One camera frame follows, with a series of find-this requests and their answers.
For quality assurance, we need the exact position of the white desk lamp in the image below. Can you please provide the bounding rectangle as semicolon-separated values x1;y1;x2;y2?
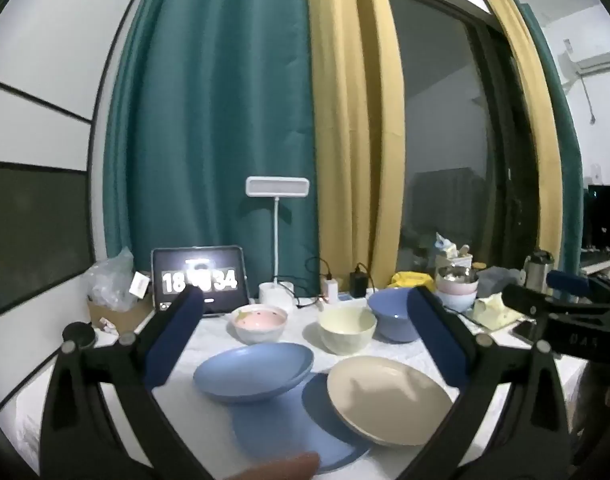
246;176;310;313

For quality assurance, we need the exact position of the cream plate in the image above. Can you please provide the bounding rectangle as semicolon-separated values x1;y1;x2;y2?
327;356;454;448

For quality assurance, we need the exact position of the light blue plate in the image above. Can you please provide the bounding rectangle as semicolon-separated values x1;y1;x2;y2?
193;342;314;406

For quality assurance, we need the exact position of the white paper tag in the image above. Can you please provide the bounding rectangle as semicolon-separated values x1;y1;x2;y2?
130;271;152;299

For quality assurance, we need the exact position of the person's right hand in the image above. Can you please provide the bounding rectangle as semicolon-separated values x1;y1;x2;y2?
572;360;610;466

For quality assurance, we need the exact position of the cardboard box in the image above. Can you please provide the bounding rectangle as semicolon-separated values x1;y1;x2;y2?
87;295;156;336

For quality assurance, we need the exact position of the steel thermos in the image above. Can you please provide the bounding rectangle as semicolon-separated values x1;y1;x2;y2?
524;250;556;293

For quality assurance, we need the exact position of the dark blue plate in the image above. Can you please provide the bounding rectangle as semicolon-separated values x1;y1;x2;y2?
232;372;373;476

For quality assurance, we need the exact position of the strawberry print bowl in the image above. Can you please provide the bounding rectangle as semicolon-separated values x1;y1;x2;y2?
231;304;289;346

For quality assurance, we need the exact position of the white charger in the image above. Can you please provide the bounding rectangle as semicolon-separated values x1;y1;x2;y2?
321;275;340;306

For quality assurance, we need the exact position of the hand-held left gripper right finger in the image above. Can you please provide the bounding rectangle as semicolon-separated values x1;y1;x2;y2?
395;286;572;480

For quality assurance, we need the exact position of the grey cloth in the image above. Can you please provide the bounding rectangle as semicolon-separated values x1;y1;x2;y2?
477;266;526;296

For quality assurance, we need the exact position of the black lamp cable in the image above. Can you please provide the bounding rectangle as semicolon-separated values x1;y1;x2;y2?
275;275;322;309

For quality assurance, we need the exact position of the tablet showing clock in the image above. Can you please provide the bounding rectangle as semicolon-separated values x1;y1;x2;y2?
151;246;250;317

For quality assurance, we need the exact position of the black charger cable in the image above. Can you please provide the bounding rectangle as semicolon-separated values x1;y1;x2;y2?
305;256;333;281
355;262;380;293

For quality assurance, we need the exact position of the white carton with clutter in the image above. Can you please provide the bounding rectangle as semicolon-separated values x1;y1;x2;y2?
435;232;473;272

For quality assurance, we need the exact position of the teal curtain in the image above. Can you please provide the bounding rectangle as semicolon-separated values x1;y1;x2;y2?
102;0;320;306
515;0;586;273

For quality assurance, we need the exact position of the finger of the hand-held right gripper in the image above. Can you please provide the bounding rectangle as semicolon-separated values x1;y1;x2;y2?
502;284;610;318
546;270;593;293

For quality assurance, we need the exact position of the white power strip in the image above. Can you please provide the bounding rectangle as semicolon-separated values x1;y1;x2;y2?
315;290;386;307

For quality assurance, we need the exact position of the clear plastic bag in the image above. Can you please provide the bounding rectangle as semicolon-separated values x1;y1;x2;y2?
85;247;153;311

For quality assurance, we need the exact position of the white air conditioner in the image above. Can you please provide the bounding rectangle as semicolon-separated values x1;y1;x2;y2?
557;37;610;86

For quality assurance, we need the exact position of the dark monitor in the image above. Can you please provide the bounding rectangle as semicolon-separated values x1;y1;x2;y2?
582;185;610;261

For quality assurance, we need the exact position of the person's left hand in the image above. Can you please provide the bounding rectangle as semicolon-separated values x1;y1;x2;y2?
224;452;320;480

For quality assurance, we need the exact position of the black phone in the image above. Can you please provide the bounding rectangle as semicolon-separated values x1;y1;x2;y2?
512;320;548;346

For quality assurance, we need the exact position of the pink bowl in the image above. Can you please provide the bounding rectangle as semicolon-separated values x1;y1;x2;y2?
435;272;480;297

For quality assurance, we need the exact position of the dark glass sliding door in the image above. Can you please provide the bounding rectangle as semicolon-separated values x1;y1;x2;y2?
385;0;540;281

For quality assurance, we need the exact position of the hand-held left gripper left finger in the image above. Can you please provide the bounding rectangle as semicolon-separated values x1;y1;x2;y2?
39;285;213;480

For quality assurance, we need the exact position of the yellow packet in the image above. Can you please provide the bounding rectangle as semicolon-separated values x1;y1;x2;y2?
391;271;436;291

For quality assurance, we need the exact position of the yellow curtain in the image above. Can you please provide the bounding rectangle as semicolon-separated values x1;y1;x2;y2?
305;0;406;293
472;0;563;271

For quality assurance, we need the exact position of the cream bowl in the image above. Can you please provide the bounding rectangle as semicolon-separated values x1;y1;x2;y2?
318;306;377;356

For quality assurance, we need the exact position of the pale blue bowl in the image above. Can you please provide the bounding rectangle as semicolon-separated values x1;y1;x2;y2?
437;290;478;313

